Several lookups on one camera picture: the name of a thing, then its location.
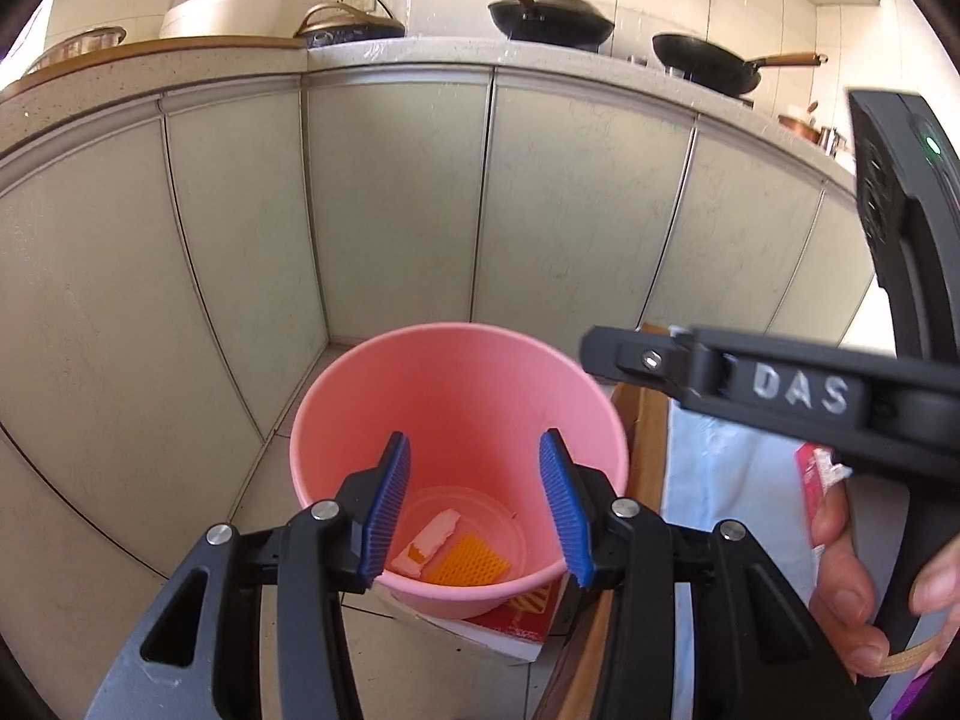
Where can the light blue floral tablecloth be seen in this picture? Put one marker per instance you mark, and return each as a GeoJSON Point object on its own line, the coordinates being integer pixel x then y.
{"type": "Point", "coordinates": [717, 470]}

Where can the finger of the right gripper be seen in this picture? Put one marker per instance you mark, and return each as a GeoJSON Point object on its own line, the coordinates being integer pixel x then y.
{"type": "Point", "coordinates": [871, 409]}

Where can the copper pot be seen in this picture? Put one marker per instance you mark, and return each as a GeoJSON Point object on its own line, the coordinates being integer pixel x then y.
{"type": "Point", "coordinates": [802, 122]}

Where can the red white toothpaste box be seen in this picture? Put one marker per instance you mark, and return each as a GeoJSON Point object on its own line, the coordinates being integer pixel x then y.
{"type": "Point", "coordinates": [818, 472]}

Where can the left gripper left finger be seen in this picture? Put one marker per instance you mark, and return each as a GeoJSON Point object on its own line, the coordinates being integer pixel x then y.
{"type": "Point", "coordinates": [335, 546]}

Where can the person's right hand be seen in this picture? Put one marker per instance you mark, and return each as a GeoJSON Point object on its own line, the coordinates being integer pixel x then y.
{"type": "Point", "coordinates": [844, 597]}

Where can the white round basin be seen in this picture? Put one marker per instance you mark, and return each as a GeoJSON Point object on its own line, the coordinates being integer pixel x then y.
{"type": "Point", "coordinates": [201, 18]}

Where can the grey kitchen cabinets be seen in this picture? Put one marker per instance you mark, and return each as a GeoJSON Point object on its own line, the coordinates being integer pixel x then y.
{"type": "Point", "coordinates": [176, 252]}

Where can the steel bowl on counter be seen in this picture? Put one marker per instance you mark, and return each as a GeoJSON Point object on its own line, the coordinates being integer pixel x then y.
{"type": "Point", "coordinates": [86, 42]}

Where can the pink plastic trash bucket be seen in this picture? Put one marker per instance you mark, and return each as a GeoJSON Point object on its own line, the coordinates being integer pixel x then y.
{"type": "Point", "coordinates": [474, 401]}

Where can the red cardboard box under bucket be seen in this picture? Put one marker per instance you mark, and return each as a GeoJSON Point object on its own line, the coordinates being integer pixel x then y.
{"type": "Point", "coordinates": [514, 632]}

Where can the clear plastic wrapper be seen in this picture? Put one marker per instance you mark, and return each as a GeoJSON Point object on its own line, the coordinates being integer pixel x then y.
{"type": "Point", "coordinates": [426, 544]}

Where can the black lidded wok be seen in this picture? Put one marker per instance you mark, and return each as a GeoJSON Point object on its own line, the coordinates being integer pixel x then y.
{"type": "Point", "coordinates": [575, 24]}

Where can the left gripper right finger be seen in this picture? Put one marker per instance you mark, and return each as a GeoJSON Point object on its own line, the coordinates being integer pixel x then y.
{"type": "Point", "coordinates": [577, 513]}

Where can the yellow foam net strip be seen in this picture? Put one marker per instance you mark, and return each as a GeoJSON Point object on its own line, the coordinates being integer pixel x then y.
{"type": "Point", "coordinates": [468, 561]}

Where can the black frying pan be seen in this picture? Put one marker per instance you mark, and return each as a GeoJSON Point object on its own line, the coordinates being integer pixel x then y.
{"type": "Point", "coordinates": [719, 69]}

